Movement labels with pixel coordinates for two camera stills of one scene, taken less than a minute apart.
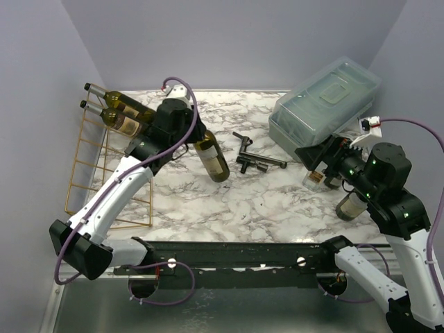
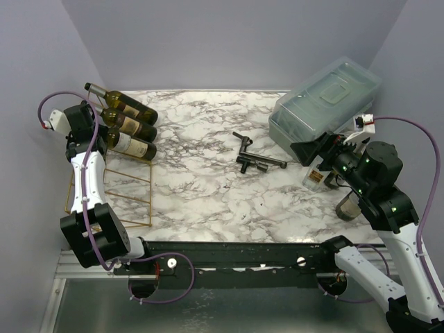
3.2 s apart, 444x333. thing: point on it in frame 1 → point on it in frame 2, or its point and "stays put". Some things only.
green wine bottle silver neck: [120, 101] stays put
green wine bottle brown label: [118, 121] stays put
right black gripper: [330, 155] stays put
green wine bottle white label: [212, 157] → [127, 143]
